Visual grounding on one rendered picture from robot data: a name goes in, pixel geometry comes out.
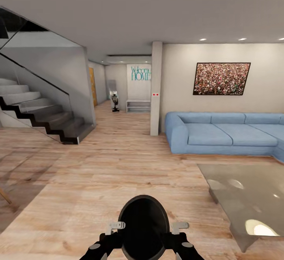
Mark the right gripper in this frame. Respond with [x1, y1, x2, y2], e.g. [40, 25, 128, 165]
[159, 232, 187, 252]

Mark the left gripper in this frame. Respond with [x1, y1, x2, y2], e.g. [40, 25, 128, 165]
[99, 231, 125, 252]

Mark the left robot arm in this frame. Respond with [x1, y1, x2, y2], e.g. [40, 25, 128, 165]
[80, 222, 126, 260]

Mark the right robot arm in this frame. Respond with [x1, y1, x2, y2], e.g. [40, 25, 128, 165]
[159, 221, 204, 260]

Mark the cauldron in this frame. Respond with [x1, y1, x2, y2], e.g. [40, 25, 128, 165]
[118, 195, 170, 260]

